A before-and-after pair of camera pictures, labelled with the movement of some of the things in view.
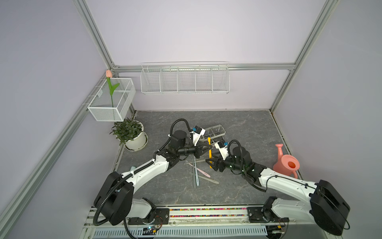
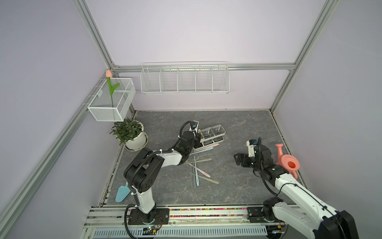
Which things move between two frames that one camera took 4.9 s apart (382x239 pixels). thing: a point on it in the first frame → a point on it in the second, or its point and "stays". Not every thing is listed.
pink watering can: x=286 y=164 stays
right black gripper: x=216 y=162 → x=244 y=156
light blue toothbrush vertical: x=197 y=179 stays
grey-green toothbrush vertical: x=194 y=175 stays
